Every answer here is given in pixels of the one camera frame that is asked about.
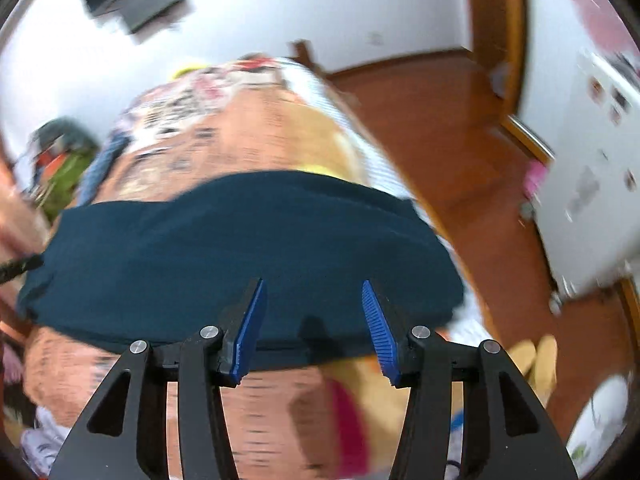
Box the printed blanket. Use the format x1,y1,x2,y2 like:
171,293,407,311
22,55,491,480

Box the white refrigerator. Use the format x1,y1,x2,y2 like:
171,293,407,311
537,50,640,301

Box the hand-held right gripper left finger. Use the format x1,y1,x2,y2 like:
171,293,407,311
50,277,268,480

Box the green fabric storage box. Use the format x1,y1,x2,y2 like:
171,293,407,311
42,152,98,221

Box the wooden bed post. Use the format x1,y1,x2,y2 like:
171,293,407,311
292,40,326,78

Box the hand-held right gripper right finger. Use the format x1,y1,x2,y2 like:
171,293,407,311
361,280,581,480

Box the yellow slipper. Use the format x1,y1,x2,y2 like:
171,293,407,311
530,335,558,403
510,340,536,376

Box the white rounded object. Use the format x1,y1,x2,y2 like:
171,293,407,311
565,375,628,476

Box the dark navy pants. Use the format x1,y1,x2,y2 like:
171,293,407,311
15,170,466,366

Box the pink cloth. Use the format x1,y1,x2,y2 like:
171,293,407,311
525,160,548,196

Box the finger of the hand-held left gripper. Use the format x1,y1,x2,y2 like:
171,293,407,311
0,255,43,282

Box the small black monitor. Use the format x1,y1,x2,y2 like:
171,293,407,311
120,0,188,35

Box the blue jeans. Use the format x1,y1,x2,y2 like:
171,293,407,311
80,130,126,206

